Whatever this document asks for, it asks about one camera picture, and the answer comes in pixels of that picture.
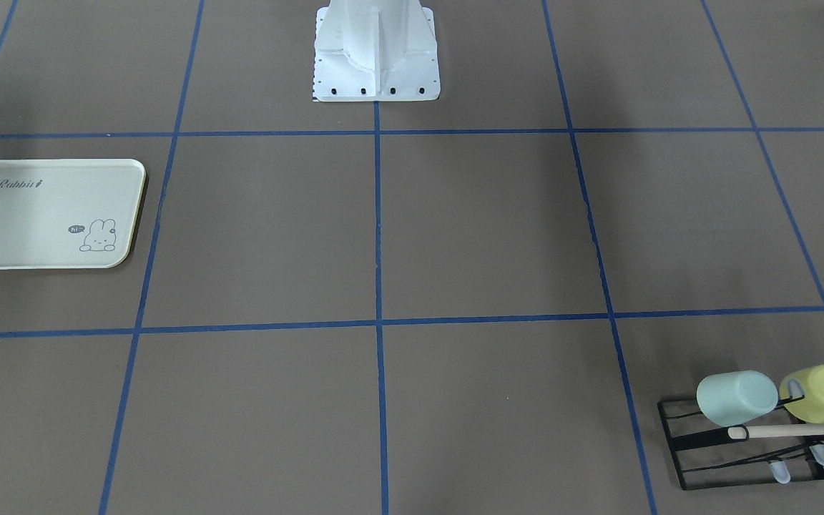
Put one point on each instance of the light green plastic cup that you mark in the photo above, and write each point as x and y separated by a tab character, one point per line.
735	398

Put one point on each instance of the white rabbit serving tray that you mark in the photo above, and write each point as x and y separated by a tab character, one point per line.
68	213

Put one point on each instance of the yellow plastic cup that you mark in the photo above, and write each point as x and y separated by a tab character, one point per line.
806	390

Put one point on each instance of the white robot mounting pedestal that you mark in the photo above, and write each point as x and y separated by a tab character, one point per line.
375	51

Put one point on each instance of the black wire cup rack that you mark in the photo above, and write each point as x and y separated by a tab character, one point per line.
704	455

